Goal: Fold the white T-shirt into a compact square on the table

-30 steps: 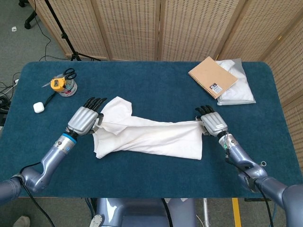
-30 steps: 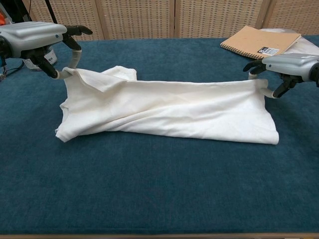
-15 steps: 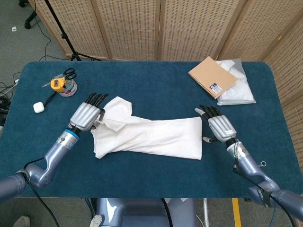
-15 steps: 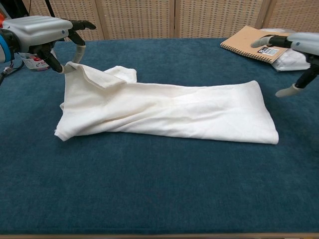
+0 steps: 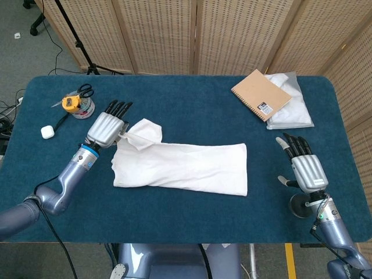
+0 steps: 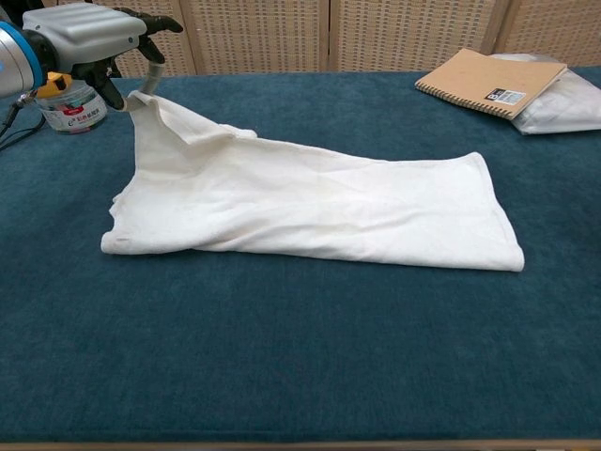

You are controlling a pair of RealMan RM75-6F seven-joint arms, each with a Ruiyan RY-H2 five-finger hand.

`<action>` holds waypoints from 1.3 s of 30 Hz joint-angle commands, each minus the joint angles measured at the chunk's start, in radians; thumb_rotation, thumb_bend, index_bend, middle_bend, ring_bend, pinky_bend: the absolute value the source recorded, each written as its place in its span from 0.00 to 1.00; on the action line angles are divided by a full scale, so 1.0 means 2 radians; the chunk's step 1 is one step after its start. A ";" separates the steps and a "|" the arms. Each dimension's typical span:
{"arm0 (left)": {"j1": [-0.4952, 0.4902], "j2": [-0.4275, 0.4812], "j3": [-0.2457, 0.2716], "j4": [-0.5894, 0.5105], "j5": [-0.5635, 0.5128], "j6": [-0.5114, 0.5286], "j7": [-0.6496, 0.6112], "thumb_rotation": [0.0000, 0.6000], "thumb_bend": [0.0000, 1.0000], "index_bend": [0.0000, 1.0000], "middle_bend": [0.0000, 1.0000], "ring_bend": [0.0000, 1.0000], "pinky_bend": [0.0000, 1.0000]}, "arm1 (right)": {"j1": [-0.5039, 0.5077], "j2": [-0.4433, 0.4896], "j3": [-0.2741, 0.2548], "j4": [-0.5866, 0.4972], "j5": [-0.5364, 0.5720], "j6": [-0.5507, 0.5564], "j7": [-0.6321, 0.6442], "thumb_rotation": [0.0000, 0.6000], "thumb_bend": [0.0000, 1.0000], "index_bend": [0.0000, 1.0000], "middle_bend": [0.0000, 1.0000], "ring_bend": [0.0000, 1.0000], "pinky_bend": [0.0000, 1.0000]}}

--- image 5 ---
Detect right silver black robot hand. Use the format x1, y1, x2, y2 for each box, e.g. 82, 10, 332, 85
276, 133, 329, 193

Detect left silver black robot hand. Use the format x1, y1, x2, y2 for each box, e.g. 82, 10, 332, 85
86, 99, 134, 149

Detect white T-shirt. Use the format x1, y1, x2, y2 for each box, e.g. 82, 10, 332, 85
111, 117, 249, 197

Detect white cloth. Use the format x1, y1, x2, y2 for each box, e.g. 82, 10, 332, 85
263, 71, 315, 131

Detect white round tin can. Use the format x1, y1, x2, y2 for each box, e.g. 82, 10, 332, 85
64, 91, 96, 120

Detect black round base stand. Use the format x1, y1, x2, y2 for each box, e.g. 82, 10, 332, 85
289, 194, 313, 217

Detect yellow tape measure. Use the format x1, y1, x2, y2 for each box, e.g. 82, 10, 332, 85
54, 95, 82, 129

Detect white earbuds case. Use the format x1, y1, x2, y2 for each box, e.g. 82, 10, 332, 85
40, 125, 56, 140

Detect black tripod stand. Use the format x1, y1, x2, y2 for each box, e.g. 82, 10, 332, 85
53, 0, 124, 76

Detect brown spiral notebook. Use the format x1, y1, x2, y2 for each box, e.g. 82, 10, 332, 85
231, 69, 293, 123

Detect white metal tube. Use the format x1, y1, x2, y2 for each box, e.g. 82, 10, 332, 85
248, 243, 258, 279

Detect blue table cover cloth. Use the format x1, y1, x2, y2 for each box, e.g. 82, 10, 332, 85
0, 75, 372, 244

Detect black office chair base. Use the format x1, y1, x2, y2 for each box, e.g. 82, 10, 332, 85
23, 0, 47, 36

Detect blue-grey robot torso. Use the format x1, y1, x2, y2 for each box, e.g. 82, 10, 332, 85
110, 243, 242, 279

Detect black-handled scissors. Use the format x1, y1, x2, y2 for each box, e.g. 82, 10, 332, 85
51, 83, 95, 109

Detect black floor cable bundle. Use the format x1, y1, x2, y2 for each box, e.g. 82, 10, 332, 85
0, 88, 26, 155

